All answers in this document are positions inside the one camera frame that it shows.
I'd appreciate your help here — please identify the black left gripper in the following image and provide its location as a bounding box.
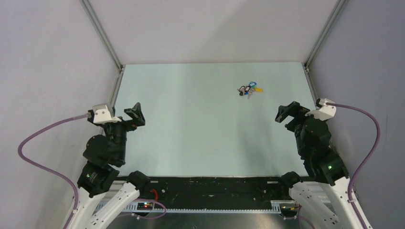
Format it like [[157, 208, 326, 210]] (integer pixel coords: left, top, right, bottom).
[[103, 102, 145, 162]]

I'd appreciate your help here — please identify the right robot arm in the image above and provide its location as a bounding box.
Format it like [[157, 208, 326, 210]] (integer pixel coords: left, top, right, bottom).
[[275, 98, 372, 229]]

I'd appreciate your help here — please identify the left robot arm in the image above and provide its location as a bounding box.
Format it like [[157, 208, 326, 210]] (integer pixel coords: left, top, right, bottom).
[[67, 103, 151, 229]]

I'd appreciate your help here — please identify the bunch of coloured keys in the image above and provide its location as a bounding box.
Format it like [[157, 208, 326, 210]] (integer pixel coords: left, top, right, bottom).
[[237, 81, 264, 99]]

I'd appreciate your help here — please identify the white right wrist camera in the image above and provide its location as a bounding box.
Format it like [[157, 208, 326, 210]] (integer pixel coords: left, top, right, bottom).
[[305, 98, 336, 121]]

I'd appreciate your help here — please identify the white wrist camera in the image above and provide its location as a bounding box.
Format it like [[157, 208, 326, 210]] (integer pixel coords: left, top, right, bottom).
[[87, 103, 122, 125], [305, 98, 336, 121]]

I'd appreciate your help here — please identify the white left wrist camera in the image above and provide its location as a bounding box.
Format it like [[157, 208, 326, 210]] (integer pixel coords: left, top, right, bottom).
[[87, 103, 122, 125]]

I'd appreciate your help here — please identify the left aluminium frame post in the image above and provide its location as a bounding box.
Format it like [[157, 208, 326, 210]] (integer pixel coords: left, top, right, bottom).
[[79, 0, 125, 74]]

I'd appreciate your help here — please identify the aluminium frame post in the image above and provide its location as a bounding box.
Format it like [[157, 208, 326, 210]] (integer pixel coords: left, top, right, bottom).
[[79, 0, 125, 74], [303, 0, 349, 73]]

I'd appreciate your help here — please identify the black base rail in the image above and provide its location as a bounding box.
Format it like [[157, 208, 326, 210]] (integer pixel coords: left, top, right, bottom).
[[140, 176, 292, 211]]

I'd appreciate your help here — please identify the white slotted cable duct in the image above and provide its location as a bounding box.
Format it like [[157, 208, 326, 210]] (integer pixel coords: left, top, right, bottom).
[[95, 200, 300, 215]]

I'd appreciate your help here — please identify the right aluminium frame post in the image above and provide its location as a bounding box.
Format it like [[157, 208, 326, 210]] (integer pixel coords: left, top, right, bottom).
[[303, 0, 349, 73]]

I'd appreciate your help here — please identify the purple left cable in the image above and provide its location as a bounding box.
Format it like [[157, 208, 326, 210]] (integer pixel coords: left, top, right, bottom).
[[17, 114, 90, 229]]

